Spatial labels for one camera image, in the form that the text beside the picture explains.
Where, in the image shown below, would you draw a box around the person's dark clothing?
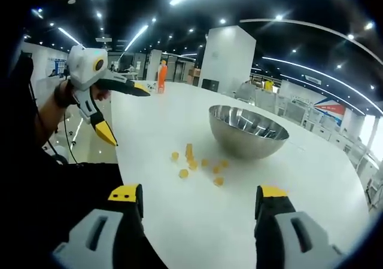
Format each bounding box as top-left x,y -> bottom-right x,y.
0,101 -> 144,269

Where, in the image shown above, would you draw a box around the white square pillar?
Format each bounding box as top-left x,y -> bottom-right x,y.
197,26 -> 257,94

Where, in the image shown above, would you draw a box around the row of white workstations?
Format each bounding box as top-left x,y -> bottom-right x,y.
233,80 -> 369,152

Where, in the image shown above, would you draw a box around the orange drink bottle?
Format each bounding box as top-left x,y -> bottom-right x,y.
156,60 -> 168,94

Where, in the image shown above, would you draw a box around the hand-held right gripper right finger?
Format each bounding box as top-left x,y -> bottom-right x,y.
254,185 -> 348,269

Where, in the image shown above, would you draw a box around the white table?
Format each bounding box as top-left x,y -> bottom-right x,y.
110,80 -> 372,269

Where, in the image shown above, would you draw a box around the stacked cardboard boxes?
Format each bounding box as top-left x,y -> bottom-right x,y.
187,68 -> 200,85

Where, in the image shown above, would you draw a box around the black box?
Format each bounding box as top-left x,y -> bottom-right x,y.
202,78 -> 220,91

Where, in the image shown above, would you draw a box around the stainless steel bowl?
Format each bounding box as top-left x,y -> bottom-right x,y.
208,104 -> 290,160

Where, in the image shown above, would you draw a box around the red and blue wall banner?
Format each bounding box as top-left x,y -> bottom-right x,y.
311,97 -> 346,124

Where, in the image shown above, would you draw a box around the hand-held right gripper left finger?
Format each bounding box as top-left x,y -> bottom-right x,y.
52,184 -> 152,269

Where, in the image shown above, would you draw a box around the person's left hand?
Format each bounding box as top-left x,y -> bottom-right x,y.
90,85 -> 111,102

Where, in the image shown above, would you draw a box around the yellow QQ candies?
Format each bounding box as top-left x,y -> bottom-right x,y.
170,143 -> 230,188

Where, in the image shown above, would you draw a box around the black cable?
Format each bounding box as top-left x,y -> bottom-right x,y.
61,110 -> 77,164

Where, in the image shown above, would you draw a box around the dark wristband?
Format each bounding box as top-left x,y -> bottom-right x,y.
54,82 -> 77,108

